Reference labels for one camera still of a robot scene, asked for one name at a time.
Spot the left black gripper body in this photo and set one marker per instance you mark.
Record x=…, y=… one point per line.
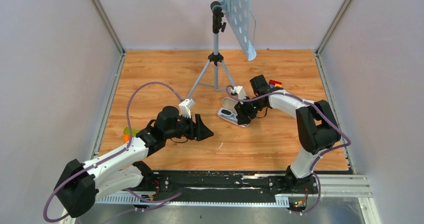
x=184, y=127

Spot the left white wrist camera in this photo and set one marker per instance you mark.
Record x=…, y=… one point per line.
x=185, y=107

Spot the white frame sunglasses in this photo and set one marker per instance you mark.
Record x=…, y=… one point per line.
x=228, y=115

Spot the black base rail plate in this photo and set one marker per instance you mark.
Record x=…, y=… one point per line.
x=227, y=188

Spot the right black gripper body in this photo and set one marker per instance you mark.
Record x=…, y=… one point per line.
x=250, y=108

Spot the silver tripod stand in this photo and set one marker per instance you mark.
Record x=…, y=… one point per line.
x=215, y=58

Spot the perforated light blue panel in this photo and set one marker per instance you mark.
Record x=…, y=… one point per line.
x=242, y=22

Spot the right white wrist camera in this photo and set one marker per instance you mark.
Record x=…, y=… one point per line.
x=238, y=93

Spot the orange toy object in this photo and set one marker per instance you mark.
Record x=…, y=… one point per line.
x=126, y=138

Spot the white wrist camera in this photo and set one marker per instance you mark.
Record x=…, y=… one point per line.
x=185, y=107
x=238, y=93

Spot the green toy piece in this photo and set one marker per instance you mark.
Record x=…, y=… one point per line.
x=127, y=131

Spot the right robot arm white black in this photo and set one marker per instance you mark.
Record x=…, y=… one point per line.
x=316, y=125

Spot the pink glasses case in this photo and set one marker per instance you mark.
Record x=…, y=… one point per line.
x=229, y=104

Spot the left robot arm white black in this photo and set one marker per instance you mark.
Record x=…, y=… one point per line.
x=81, y=184

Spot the colourful block cube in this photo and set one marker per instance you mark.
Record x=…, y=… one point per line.
x=274, y=83

